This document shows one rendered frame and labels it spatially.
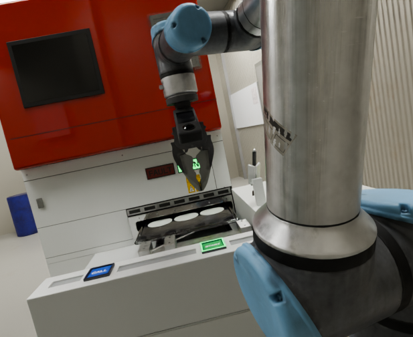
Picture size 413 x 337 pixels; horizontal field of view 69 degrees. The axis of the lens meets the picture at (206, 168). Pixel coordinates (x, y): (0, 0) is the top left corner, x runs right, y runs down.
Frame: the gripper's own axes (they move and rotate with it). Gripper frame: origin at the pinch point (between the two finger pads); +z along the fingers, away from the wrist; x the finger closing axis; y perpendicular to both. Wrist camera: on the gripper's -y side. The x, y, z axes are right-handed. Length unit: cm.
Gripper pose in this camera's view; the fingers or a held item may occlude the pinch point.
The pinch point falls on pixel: (200, 186)
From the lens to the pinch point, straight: 66.6
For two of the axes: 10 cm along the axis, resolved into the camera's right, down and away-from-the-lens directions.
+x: -9.8, 2.1, -0.7
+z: 2.0, 9.7, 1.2
